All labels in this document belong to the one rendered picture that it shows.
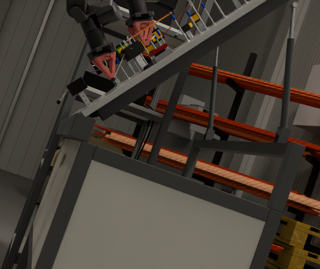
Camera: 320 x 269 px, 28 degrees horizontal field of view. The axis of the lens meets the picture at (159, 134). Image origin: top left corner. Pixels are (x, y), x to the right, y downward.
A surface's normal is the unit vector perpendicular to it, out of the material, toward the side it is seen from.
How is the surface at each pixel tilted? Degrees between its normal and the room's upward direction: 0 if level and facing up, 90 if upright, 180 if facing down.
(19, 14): 90
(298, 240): 90
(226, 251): 90
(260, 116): 90
